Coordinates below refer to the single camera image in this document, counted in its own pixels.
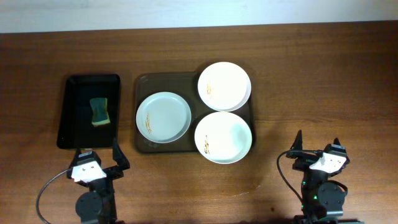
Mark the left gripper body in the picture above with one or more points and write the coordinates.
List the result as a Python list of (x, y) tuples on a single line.
[(110, 171)]

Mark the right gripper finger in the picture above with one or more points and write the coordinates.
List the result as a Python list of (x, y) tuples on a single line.
[(336, 142), (296, 148)]

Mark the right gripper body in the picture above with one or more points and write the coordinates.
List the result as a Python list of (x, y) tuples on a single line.
[(302, 160)]

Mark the green yellow sponge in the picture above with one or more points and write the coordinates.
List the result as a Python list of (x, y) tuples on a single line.
[(99, 108)]

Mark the white plate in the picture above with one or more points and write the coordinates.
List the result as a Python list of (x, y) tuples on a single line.
[(224, 86), (163, 117), (223, 137)]

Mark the white plate bottom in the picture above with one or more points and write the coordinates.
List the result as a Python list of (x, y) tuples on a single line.
[(223, 137)]

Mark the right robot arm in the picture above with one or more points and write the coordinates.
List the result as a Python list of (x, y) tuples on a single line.
[(322, 199)]

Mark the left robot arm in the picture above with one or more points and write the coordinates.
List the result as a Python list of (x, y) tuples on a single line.
[(98, 204)]

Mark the black rectangular tray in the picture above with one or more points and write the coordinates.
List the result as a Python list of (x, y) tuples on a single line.
[(76, 130)]

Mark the brown serving tray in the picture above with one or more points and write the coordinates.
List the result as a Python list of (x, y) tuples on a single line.
[(183, 84)]

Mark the white plate top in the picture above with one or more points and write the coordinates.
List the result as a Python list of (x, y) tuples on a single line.
[(224, 86)]

